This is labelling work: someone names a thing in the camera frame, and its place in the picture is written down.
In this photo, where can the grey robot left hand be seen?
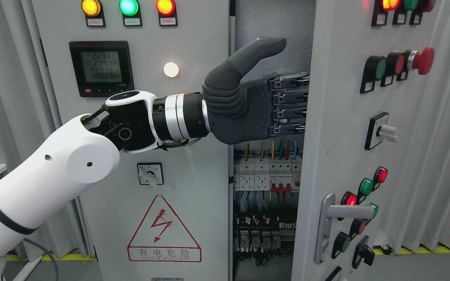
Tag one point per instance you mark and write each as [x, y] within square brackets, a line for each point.
[242, 110]

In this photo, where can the grey cabinet door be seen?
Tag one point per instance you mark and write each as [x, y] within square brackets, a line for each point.
[195, 177]
[337, 123]

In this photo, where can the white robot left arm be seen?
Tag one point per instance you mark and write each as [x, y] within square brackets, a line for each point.
[85, 150]

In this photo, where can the red indicator lamp left door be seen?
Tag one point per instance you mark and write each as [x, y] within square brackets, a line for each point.
[167, 13]

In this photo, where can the green indicator lamp left door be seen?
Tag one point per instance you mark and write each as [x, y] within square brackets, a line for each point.
[130, 10]

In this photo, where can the yellow indicator lamp left door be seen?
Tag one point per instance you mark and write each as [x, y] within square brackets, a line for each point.
[94, 14]

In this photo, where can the white socket breaker row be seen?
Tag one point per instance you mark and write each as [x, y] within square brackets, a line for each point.
[256, 174]

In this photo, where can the white indicator lamp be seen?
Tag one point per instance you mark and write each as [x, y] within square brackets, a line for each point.
[171, 69]

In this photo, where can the relay terminal row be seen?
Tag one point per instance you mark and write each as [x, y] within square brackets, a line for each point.
[260, 234]

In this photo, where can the green flat push button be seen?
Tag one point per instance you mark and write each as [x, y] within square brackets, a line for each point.
[374, 70]

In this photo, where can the black digital power meter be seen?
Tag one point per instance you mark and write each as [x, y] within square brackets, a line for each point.
[102, 68]

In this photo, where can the red electric danger warning sticker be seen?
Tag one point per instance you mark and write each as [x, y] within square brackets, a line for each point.
[162, 236]

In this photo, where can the red flat push button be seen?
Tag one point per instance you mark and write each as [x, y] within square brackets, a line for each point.
[394, 64]

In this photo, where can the red mushroom emergency stop button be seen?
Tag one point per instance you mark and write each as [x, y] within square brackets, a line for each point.
[416, 60]

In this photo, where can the right grey curtain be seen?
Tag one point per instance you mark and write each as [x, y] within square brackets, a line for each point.
[419, 211]

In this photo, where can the grey curtain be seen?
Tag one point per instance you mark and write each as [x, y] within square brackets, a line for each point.
[28, 106]
[419, 211]

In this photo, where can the left grey curtain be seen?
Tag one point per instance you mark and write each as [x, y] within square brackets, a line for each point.
[28, 106]

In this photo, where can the silver door lever handle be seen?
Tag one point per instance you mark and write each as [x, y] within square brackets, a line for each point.
[330, 210]

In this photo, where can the right door upper rotary switch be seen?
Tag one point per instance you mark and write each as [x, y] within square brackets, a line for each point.
[378, 130]

